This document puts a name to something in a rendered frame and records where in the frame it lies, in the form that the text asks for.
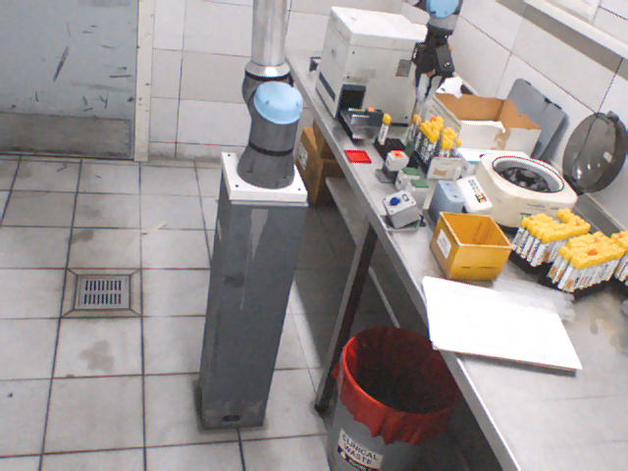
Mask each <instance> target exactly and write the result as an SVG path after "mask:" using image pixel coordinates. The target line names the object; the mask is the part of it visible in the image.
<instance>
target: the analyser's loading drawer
mask: <svg viewBox="0 0 628 471"><path fill-rule="evenodd" d="M339 112H340V114H341V116H342V117H343V119H344V121H345V122H346V124H347V125H348V127H349V129H350V130H351V132H352V138H363V139H372V137H374V134H375V130H376V128H374V127H368V125H367V123H368V119H369V117H364V110H357V109H356V108H355V107H350V106H339Z"/></svg>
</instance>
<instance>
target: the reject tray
mask: <svg viewBox="0 0 628 471"><path fill-rule="evenodd" d="M343 152H344V154H345V156H346V158H347V159H348V161H349V163H370V164H372V162H373V161H372V160H371V158H369V156H368V155H367V153H366V152H365V150H347V149H345V150H344V151H343Z"/></svg>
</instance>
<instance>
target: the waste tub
mask: <svg viewBox="0 0 628 471"><path fill-rule="evenodd" d="M430 248H431V250H432V252H433V254H434V256H435V258H436V260H437V261H438V263H439V265H440V267H441V269H442V271H443V273H444V275H445V277H446V279H447V280H461V281H485V282H491V281H492V279H495V280H496V277H497V274H501V272H502V269H503V267H504V265H505V263H506V260H507V258H508V256H509V254H510V251H511V249H513V247H512V245H511V244H510V243H509V241H508V240H507V238H506V237H505V236H504V234H503V233H502V231H501V230H500V229H499V227H498V226H497V224H496V223H495V221H494V220H493V218H492V217H491V216H483V215H469V214H454V213H440V218H439V220H438V223H437V226H436V229H435V232H434V234H433V237H432V240H431V243H430Z"/></svg>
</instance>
